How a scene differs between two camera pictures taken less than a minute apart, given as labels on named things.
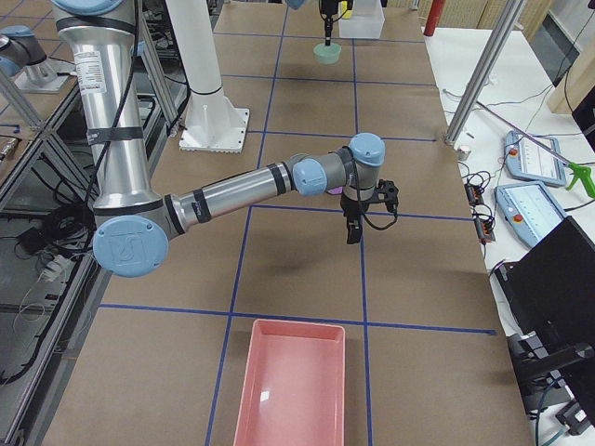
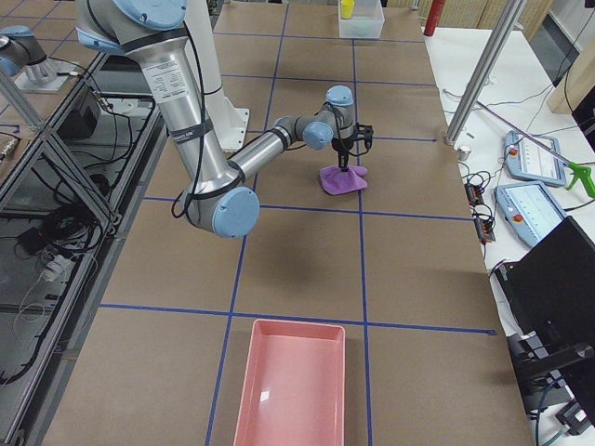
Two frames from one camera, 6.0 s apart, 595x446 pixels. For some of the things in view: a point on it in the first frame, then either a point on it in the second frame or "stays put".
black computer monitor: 550,294 stays put
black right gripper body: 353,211 → 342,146
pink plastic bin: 293,391 stays put
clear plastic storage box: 366,20 stays put
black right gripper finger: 354,229 → 343,158
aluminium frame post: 509,20 stays put
